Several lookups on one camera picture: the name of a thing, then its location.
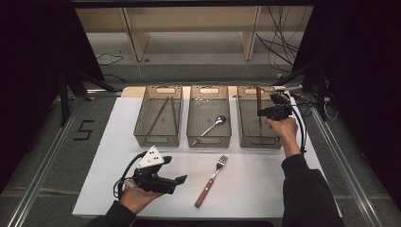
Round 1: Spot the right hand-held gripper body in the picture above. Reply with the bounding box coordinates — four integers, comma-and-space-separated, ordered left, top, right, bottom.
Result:
267, 83, 304, 122

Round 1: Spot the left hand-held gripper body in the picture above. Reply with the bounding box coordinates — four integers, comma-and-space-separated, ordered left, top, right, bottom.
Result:
132, 145, 178, 195

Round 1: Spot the wooden-handled table knife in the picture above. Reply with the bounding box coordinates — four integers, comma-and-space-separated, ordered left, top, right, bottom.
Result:
255, 86, 264, 136

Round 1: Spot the grey transparent plastic bin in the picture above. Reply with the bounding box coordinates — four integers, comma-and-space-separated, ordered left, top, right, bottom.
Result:
235, 84, 288, 149
132, 84, 184, 148
185, 84, 233, 149

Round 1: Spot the steel slotted spoon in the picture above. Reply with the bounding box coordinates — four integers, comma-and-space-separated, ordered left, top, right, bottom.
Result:
191, 114, 228, 147

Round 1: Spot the person's right hand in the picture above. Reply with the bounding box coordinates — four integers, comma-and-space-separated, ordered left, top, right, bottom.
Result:
265, 116, 301, 146

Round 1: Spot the person's left hand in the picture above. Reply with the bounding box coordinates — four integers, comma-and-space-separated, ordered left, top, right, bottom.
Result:
118, 184, 166, 216

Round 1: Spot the black metal stand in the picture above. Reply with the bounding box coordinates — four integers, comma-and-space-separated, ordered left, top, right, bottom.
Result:
271, 59, 329, 123
57, 66, 118, 128

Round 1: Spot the dark curtain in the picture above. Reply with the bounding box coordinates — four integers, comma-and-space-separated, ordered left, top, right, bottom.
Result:
292, 0, 401, 202
0, 0, 106, 193

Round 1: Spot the light wooden shelf unit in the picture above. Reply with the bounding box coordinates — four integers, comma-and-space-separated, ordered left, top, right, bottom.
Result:
75, 5, 315, 62

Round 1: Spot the black metal crossbar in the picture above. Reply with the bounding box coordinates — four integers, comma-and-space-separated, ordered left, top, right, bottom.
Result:
70, 0, 316, 9

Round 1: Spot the wooden-handled fork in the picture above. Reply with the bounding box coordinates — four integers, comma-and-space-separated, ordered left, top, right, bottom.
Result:
194, 154, 229, 209

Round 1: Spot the left hand-held gripper cable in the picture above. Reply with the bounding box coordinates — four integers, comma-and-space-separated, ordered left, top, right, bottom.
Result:
112, 150, 149, 201

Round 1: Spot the hand-held gripper cable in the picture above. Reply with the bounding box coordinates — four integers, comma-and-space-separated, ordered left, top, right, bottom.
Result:
112, 150, 149, 201
277, 90, 308, 156

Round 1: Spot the right hand-held gripper cable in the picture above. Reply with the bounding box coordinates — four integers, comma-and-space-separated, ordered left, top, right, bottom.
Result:
277, 90, 308, 156

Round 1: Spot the white cable with plug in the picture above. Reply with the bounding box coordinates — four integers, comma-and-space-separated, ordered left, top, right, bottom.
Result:
323, 96, 340, 122

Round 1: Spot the bundle of black cables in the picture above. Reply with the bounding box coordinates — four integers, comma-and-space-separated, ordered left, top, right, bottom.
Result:
255, 5, 305, 74

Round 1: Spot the short aluminium floor rail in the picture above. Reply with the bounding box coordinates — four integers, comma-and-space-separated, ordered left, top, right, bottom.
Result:
85, 89, 123, 97

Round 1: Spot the long aluminium floor rail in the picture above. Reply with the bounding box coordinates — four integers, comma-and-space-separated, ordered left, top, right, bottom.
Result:
309, 107, 385, 227
6, 97, 84, 227

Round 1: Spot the black floor cable loop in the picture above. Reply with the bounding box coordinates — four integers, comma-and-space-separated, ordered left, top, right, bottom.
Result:
96, 52, 125, 67

